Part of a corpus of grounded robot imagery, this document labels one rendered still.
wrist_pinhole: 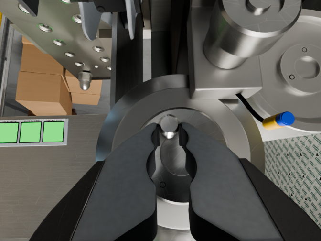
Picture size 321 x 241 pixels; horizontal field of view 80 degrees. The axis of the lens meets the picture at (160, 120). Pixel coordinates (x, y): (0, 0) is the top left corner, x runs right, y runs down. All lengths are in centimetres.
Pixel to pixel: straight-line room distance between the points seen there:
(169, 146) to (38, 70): 219
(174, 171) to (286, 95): 12
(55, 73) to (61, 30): 185
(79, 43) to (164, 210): 36
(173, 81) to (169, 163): 8
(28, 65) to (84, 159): 188
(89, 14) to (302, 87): 20
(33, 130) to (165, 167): 48
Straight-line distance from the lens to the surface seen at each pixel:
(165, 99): 17
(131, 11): 19
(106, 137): 18
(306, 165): 33
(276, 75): 21
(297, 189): 35
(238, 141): 17
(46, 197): 59
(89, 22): 21
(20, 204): 62
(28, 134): 61
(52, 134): 57
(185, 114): 15
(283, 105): 21
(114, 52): 21
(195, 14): 17
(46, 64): 231
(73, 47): 46
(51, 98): 218
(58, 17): 39
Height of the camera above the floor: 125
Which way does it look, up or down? 10 degrees down
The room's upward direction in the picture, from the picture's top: 179 degrees clockwise
